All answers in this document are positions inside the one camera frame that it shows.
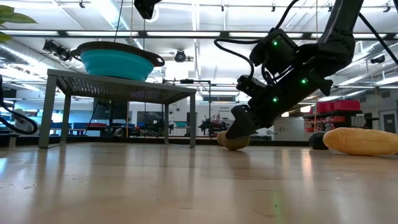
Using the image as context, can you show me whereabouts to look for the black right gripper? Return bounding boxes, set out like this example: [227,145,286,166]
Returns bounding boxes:
[225,43,334,140]

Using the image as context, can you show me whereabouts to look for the blue collapsible bowl grey rim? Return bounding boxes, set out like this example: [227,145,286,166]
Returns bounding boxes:
[70,40,165,82]

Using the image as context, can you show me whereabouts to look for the black round fruit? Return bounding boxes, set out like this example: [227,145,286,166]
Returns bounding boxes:
[308,131,329,151]

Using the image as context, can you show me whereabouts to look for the black background robot arms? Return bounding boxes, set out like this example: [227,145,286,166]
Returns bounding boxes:
[198,115,231,137]

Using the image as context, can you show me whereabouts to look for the round black ceiling fixture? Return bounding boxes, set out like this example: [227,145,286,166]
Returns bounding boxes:
[174,49,187,63]

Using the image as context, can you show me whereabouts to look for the red storage bin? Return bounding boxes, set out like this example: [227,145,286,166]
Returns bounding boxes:
[333,99,361,111]
[316,101,335,114]

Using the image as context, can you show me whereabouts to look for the grey perforated metal stand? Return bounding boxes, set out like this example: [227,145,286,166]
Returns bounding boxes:
[37,68,197,149]

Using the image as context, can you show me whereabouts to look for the black storage shelf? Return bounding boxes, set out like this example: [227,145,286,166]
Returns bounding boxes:
[303,109,380,134]

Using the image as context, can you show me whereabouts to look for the green artificial plant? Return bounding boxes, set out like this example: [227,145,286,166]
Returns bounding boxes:
[0,4,38,44]

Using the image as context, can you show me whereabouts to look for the blue background table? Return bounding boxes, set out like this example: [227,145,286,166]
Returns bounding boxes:
[49,122,91,135]

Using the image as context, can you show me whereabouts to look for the dark grey door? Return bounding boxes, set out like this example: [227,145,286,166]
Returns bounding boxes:
[382,109,398,134]

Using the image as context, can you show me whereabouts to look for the small black ceiling fixture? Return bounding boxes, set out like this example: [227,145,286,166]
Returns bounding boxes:
[369,54,386,65]

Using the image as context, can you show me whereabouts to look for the person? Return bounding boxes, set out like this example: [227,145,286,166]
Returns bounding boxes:
[11,108,35,135]

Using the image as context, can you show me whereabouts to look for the black hanging cable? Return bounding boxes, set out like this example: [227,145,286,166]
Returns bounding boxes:
[113,0,124,43]

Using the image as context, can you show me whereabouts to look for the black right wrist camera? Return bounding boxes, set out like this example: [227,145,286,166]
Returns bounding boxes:
[249,28,300,77]

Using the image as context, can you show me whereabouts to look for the black overhead rail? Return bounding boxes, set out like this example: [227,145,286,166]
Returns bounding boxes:
[0,29,398,40]

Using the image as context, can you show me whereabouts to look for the black wall board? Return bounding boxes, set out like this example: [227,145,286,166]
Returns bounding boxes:
[137,111,165,126]

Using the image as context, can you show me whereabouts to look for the black ceiling camera cluster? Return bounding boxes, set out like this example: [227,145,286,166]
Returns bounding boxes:
[42,39,73,62]

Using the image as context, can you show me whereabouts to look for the dark wall monitor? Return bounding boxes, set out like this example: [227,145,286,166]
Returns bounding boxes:
[92,98,129,121]

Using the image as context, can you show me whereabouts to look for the silver ceiling duct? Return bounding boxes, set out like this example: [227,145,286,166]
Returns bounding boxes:
[0,43,72,74]

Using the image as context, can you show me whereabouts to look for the white ceiling air duct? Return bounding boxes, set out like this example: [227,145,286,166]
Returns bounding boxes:
[354,40,398,75]

